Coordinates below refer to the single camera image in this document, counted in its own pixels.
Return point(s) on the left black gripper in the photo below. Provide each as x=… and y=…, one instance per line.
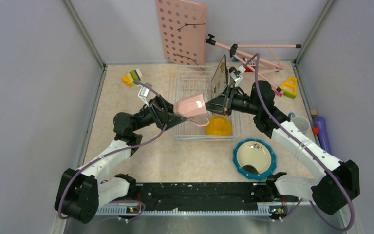
x=157, y=109

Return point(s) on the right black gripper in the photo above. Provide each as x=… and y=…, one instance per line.
x=223, y=103

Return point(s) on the orange yellow bowl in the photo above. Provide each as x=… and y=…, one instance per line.
x=219, y=126

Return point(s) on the white pink handled cup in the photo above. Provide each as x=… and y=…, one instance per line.
x=193, y=108

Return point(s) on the square floral plate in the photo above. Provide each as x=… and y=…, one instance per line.
x=219, y=80

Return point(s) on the white wire dish rack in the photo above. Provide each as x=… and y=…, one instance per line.
x=188, y=81

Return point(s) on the blue rimmed bowl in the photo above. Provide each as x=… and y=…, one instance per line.
x=254, y=159

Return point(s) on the dark red rimmed plate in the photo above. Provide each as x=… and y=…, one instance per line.
x=232, y=70

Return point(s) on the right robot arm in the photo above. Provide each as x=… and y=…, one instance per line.
x=335, y=183

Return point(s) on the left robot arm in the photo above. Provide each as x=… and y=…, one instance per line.
x=83, y=190

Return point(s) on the red white toy block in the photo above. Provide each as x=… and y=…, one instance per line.
x=251, y=65

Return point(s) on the stacked colourful toy blocks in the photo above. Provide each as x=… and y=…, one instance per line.
x=130, y=77

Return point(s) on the pink toy block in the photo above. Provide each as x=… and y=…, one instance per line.
x=278, y=91

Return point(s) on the yellow green toy block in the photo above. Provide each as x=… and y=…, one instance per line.
x=289, y=87

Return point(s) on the blue white mug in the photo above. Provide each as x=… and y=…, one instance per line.
x=302, y=124

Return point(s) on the pink pegboard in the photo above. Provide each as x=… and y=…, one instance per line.
x=183, y=29

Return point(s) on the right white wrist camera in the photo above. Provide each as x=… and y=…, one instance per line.
x=236, y=78

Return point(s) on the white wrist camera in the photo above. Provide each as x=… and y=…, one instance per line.
x=144, y=93
x=236, y=78

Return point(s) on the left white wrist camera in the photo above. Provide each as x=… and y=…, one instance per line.
x=144, y=93

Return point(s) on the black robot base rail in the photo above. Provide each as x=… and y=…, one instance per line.
x=208, y=198

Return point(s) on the purple handled tool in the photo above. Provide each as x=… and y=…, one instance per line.
x=319, y=129

